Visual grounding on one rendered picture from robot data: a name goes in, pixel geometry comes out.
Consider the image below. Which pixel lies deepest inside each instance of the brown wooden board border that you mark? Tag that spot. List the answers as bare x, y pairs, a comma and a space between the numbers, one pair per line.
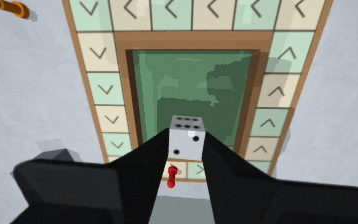
196, 35

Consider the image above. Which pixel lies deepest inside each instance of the red game pawn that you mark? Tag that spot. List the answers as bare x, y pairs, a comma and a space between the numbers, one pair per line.
172, 171

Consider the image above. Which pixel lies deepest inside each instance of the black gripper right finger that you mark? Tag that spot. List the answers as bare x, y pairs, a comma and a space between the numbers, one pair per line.
240, 193

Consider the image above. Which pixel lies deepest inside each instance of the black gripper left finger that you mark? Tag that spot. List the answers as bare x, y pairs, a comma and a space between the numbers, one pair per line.
127, 186

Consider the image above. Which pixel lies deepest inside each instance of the white die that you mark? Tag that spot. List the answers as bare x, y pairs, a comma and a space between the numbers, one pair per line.
186, 138

